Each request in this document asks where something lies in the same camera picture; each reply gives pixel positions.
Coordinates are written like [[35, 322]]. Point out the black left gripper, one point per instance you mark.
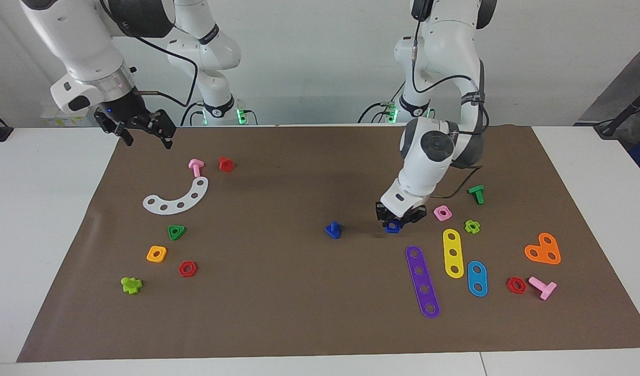
[[411, 215]]

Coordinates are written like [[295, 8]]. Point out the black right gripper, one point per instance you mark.
[[134, 117]]

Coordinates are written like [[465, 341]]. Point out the blue square nut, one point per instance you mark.
[[393, 228]]

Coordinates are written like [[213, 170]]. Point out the blue toy screw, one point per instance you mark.
[[333, 230]]

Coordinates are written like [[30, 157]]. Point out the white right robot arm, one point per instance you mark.
[[74, 42]]

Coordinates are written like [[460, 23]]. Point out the pink square nut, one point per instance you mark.
[[436, 211]]

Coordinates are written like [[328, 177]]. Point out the pink toy screw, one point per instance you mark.
[[196, 167], [545, 289]]

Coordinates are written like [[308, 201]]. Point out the lime green cross nut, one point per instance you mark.
[[467, 227]]

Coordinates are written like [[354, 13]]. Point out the red toy screw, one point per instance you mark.
[[226, 165]]

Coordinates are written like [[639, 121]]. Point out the green toy screw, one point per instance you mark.
[[477, 193]]

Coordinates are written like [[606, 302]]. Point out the green triangle nut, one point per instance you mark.
[[181, 228]]

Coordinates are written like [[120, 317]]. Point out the orange square nut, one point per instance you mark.
[[149, 256]]

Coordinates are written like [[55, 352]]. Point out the red hexagon nut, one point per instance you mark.
[[180, 270], [509, 286]]

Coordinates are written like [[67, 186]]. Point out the lime green cross screw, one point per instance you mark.
[[130, 285]]

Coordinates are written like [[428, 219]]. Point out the purple four-hole strip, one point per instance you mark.
[[422, 280]]

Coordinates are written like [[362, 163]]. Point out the yellow three-hole strip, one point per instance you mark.
[[453, 261]]

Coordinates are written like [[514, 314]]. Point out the white curved strip with holes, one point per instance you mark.
[[172, 209]]

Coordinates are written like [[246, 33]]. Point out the white power strip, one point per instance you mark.
[[54, 121]]

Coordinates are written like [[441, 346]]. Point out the blue two-hole strip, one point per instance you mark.
[[477, 278]]

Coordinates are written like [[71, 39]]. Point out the brown table mat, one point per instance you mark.
[[309, 292]]

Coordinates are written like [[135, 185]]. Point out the orange heart-shaped plate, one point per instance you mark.
[[542, 249]]

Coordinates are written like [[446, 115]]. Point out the black stand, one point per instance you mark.
[[620, 117]]

